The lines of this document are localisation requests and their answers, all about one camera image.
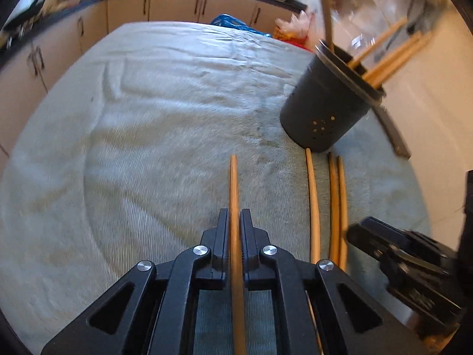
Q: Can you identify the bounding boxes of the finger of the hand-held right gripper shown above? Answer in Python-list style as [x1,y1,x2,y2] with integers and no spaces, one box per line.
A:
[346,225,463,322]
[359,217,459,267]

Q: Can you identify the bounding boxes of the grey-green table cloth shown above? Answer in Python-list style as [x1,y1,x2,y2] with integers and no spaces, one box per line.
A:
[0,21,433,355]

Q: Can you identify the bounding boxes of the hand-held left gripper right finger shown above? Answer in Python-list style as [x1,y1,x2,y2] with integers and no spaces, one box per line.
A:
[240,208,431,355]

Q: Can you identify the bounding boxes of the beige kitchen base cabinets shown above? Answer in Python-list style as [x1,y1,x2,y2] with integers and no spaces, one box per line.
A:
[0,0,307,156]

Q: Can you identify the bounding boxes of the orange plastic bag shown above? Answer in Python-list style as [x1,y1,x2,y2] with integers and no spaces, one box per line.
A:
[273,11,315,50]

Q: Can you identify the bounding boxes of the dark grey utensil holder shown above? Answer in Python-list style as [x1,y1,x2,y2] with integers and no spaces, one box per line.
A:
[280,40,387,153]

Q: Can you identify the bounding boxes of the blue plastic bag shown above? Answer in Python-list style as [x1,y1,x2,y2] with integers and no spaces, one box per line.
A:
[210,14,272,38]

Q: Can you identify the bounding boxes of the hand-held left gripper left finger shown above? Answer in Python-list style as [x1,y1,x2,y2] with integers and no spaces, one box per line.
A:
[41,208,230,355]

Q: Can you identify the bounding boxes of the row of wooden chopsticks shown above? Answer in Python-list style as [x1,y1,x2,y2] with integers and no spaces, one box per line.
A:
[305,148,350,355]

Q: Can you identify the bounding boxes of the grey utensil handle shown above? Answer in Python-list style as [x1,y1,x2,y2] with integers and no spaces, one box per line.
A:
[314,0,336,53]

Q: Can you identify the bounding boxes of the bamboo chopstick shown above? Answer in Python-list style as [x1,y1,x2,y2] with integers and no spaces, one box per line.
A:
[370,33,434,87]
[230,154,247,355]
[361,30,424,80]
[347,17,408,69]

